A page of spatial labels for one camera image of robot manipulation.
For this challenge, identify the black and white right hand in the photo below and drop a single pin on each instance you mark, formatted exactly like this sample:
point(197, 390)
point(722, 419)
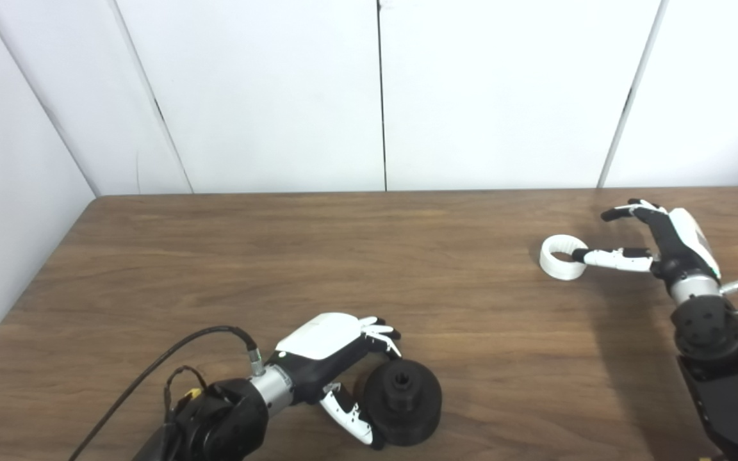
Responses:
point(680, 246)

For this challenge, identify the black and white left hand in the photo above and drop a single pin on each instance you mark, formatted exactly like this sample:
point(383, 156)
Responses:
point(321, 336)

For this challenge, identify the round black part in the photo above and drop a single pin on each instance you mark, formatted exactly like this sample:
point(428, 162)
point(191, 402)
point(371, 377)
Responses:
point(414, 410)

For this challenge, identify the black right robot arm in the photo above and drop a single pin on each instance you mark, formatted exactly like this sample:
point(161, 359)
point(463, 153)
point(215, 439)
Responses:
point(721, 358)

